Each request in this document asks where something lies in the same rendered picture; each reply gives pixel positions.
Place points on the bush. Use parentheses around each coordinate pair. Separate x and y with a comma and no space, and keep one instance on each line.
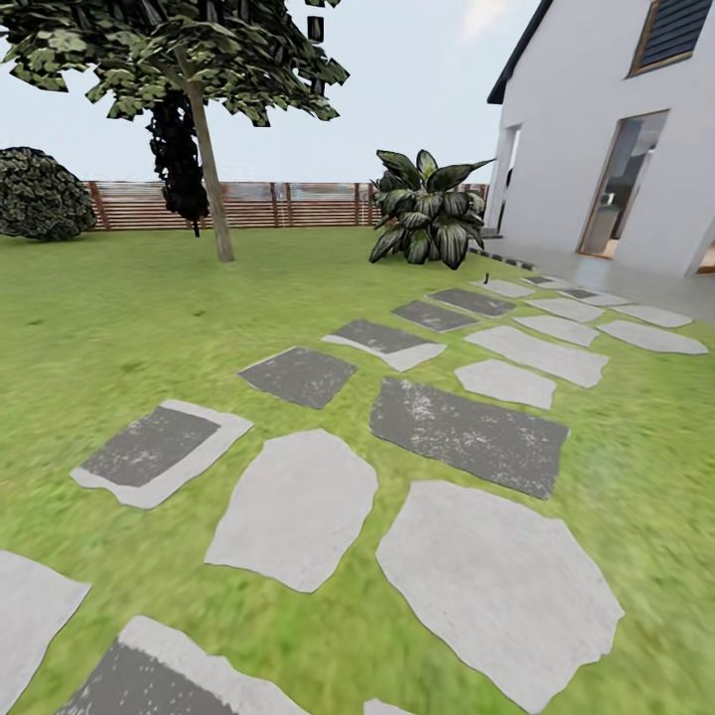
(385,185)
(40,198)
(434,225)

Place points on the fixed window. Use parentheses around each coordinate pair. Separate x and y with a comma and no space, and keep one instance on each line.
(624,176)

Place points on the tree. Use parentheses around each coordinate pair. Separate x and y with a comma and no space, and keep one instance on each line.
(247,51)
(173,126)

